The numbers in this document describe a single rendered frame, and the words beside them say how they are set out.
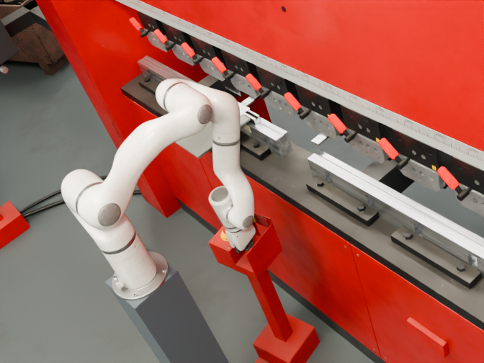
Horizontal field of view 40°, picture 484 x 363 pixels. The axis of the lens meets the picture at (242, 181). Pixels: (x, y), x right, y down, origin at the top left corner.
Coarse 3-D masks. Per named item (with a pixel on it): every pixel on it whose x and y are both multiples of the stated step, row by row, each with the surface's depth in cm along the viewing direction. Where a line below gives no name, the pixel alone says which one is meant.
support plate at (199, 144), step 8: (240, 120) 261; (248, 120) 261; (208, 128) 263; (192, 136) 262; (200, 136) 261; (208, 136) 260; (184, 144) 260; (192, 144) 259; (200, 144) 257; (208, 144) 256; (192, 152) 255; (200, 152) 254
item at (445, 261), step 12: (396, 240) 210; (420, 240) 207; (420, 252) 204; (432, 252) 203; (444, 252) 201; (432, 264) 202; (444, 264) 198; (456, 264) 197; (468, 264) 196; (456, 276) 195; (468, 276) 193; (480, 276) 194; (468, 288) 194
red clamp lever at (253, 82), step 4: (248, 76) 224; (252, 76) 224; (248, 80) 224; (252, 80) 224; (256, 80) 225; (252, 84) 224; (256, 84) 224; (260, 84) 224; (256, 88) 224; (260, 88) 224; (260, 92) 224; (264, 92) 224; (268, 92) 224; (260, 96) 224; (264, 96) 223
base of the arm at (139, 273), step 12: (120, 252) 200; (132, 252) 202; (144, 252) 208; (120, 264) 204; (132, 264) 205; (144, 264) 208; (156, 264) 217; (120, 276) 209; (132, 276) 207; (144, 276) 209; (156, 276) 213; (120, 288) 211; (132, 288) 212; (144, 288) 211; (156, 288) 210
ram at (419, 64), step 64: (192, 0) 230; (256, 0) 196; (320, 0) 171; (384, 0) 152; (448, 0) 136; (256, 64) 222; (320, 64) 190; (384, 64) 167; (448, 64) 148; (448, 128) 162
